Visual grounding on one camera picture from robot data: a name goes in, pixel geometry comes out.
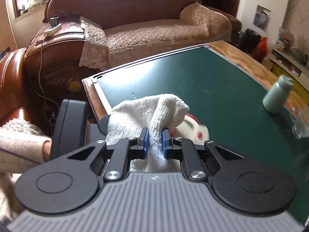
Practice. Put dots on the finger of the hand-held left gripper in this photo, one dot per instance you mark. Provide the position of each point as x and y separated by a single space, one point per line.
103 125

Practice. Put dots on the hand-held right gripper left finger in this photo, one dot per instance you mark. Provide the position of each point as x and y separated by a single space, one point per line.
144 143

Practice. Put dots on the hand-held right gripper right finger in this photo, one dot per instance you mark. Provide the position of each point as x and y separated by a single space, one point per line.
166 145

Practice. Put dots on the white container with red marks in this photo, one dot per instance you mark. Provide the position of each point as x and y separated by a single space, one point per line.
190 129

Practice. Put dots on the white terry towel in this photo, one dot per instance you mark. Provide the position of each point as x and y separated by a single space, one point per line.
144 112

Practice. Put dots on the person's left forearm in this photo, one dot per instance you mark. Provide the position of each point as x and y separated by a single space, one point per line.
21 145

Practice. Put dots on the brown leather armchair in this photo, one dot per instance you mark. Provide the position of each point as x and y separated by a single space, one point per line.
12 82

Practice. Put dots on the person's beige knit clothing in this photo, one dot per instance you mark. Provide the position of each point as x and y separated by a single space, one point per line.
7 198

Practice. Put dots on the white power strip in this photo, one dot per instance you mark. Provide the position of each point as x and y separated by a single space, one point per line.
52 30

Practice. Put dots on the beige quilted sofa cover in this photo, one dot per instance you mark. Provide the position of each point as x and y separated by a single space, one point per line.
149 36

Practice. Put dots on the black charger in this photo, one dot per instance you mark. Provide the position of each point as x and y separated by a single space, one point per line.
55 20

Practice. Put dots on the grey plastic bottle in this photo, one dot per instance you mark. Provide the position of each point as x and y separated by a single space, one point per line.
276 94

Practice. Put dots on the brown leather sofa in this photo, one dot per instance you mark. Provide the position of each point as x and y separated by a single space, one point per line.
120 4

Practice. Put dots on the black bag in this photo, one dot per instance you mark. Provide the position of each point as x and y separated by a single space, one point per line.
248 41

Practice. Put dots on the red plastic bag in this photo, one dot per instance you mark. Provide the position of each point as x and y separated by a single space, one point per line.
260 49

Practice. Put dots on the clear glass cup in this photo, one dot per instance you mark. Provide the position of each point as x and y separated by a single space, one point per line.
300 123

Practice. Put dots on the cluttered low shelf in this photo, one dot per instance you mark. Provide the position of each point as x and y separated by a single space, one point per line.
289 58

